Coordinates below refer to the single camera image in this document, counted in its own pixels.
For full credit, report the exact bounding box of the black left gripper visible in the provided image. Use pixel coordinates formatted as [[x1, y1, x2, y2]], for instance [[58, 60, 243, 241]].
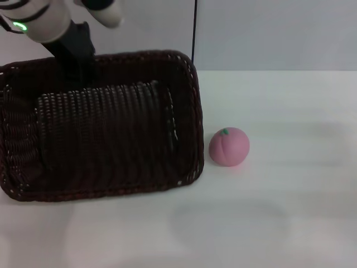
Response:
[[41, 21, 98, 88]]

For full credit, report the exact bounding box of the dark brown woven basket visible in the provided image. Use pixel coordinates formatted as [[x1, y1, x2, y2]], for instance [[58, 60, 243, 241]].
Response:
[[0, 49, 206, 203]]

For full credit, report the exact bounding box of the pink toy peach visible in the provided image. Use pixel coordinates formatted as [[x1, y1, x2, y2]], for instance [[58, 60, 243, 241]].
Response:
[[209, 127, 250, 168]]

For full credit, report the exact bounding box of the black left wrist camera housing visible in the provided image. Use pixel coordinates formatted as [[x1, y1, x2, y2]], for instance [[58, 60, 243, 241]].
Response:
[[73, 0, 125, 29]]

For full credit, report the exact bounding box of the black vertical wall strip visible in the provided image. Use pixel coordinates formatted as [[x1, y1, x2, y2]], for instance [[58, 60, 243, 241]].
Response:
[[191, 0, 200, 64]]

